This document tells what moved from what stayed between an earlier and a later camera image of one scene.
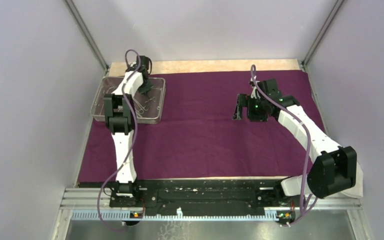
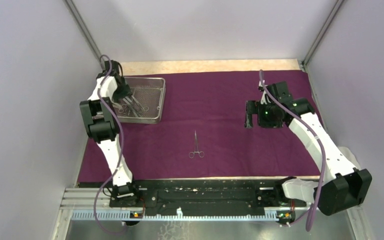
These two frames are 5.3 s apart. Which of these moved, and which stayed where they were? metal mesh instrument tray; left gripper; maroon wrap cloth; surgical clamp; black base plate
Moved: surgical clamp; left gripper
Stayed: maroon wrap cloth; metal mesh instrument tray; black base plate
